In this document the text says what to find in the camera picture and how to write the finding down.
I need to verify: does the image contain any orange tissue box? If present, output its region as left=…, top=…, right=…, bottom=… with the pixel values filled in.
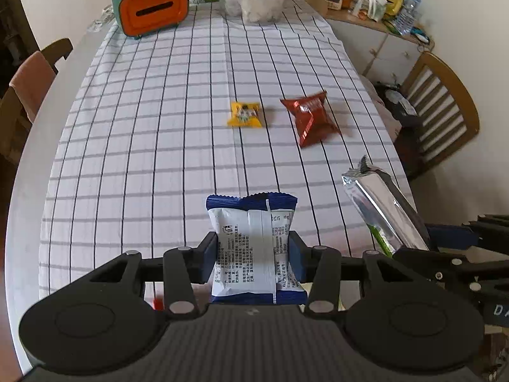
left=111, top=0, right=190, bottom=39

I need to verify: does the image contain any wooden slatted chair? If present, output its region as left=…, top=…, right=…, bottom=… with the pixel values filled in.
left=395, top=51, right=481, bottom=180

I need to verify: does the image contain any red foil snack bag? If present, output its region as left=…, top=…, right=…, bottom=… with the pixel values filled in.
left=279, top=91, right=342, bottom=149

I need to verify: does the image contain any white cabinet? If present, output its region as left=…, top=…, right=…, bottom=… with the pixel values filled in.
left=326, top=16, right=436, bottom=88

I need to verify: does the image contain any dark plastic bag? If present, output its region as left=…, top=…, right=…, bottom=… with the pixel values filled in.
left=376, top=81, right=422, bottom=122

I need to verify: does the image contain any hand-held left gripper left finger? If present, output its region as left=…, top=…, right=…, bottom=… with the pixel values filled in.
left=90, top=231, right=219, bottom=320

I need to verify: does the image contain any checked tablecloth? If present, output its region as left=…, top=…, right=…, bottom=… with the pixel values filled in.
left=40, top=0, right=418, bottom=311

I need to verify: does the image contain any silver black snack packet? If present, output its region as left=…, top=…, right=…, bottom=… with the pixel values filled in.
left=341, top=155, right=432, bottom=258

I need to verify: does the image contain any white cloth bag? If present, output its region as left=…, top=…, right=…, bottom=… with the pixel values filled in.
left=362, top=77, right=403, bottom=144

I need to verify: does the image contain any blue white snack packet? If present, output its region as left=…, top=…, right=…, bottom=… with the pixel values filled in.
left=206, top=193, right=309, bottom=306

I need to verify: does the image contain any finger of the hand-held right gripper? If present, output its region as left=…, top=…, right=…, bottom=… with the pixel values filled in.
left=393, top=246, right=509, bottom=294
left=425, top=214, right=509, bottom=252

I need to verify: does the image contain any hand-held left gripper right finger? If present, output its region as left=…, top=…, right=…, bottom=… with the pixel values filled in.
left=288, top=231, right=422, bottom=320

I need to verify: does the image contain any yellow green box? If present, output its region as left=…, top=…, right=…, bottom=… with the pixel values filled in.
left=372, top=0, right=405, bottom=18

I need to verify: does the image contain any small clear plastic bag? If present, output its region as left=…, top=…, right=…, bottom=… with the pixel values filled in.
left=350, top=0, right=384, bottom=20

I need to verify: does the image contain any chair with pink cushion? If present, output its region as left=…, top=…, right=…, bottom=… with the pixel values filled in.
left=0, top=38, right=74, bottom=166

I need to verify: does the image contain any clear plastic wrapper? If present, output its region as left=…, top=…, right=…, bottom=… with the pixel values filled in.
left=87, top=6, right=116, bottom=32

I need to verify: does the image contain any yellow candy packet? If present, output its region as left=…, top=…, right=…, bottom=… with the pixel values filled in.
left=227, top=101, right=264, bottom=129

